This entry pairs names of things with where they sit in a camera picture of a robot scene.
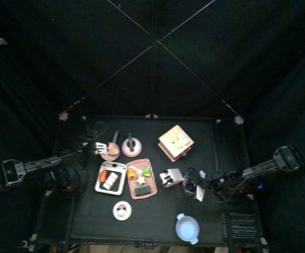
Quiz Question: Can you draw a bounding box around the pink toy frying pan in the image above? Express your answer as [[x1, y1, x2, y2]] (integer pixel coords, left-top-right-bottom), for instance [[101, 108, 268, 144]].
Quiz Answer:
[[99, 129, 121, 162]]

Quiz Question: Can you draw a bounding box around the light blue bowl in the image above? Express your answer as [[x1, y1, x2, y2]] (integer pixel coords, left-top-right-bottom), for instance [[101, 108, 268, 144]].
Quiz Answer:
[[174, 212, 200, 246]]

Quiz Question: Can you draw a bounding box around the orange toy carrot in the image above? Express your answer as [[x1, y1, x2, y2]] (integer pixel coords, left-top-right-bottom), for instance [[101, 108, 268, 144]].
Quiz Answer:
[[97, 169, 109, 183]]

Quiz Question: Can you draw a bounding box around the black looped cable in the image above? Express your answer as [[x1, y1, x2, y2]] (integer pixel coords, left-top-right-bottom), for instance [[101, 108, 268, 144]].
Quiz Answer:
[[84, 121, 109, 140]]

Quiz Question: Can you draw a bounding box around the orange yellow toy food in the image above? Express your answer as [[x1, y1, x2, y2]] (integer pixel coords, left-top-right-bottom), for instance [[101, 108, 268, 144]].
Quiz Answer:
[[127, 168, 139, 181]]

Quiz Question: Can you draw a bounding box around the white grey toy toaster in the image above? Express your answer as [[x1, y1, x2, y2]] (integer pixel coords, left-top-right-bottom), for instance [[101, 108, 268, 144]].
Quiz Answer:
[[158, 168, 184, 189]]

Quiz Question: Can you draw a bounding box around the white toy bread slice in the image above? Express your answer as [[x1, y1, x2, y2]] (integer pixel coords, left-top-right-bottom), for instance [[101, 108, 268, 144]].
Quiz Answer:
[[101, 172, 120, 191]]

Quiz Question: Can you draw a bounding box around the white text label sticker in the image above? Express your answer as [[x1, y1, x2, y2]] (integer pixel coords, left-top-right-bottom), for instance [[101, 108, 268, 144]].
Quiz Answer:
[[227, 211, 258, 245]]

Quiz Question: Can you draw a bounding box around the thin diagonal brace wire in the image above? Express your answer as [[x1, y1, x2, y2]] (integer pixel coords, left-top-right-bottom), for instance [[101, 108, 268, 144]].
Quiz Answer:
[[63, 0, 216, 115], [105, 0, 240, 117]]

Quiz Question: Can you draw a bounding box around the pink rectangular tray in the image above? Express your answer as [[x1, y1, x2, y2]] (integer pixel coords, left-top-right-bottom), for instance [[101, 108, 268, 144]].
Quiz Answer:
[[124, 158, 158, 201]]

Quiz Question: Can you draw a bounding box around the white rectangular tray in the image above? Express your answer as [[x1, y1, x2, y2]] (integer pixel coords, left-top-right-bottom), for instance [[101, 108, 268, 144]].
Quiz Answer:
[[93, 160, 128, 197]]

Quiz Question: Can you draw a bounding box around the wooden toy box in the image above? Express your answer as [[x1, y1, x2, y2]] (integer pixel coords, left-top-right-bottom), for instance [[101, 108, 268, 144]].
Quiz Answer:
[[155, 124, 195, 163]]

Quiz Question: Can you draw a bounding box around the small white round plate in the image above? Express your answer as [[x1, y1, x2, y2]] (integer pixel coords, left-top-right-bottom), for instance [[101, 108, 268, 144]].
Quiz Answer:
[[111, 200, 134, 222]]

